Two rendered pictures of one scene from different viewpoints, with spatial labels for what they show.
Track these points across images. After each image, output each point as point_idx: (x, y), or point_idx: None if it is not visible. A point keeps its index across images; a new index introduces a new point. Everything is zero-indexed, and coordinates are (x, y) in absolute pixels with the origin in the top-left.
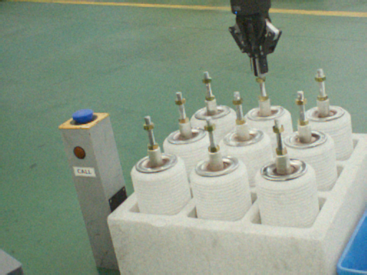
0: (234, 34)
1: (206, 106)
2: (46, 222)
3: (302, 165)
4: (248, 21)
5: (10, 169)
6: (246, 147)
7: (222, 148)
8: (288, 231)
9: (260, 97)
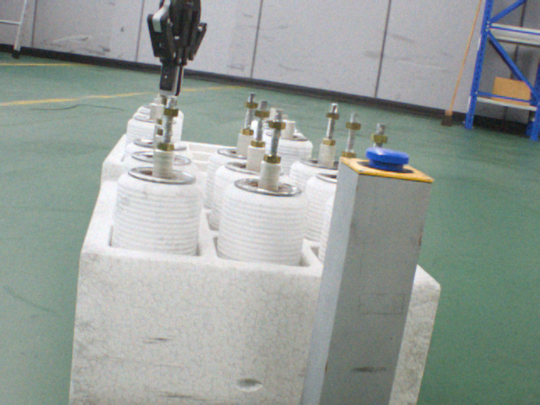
0: (169, 29)
1: (173, 161)
2: None
3: (310, 159)
4: (188, 8)
5: None
6: None
7: (285, 181)
8: None
9: (172, 130)
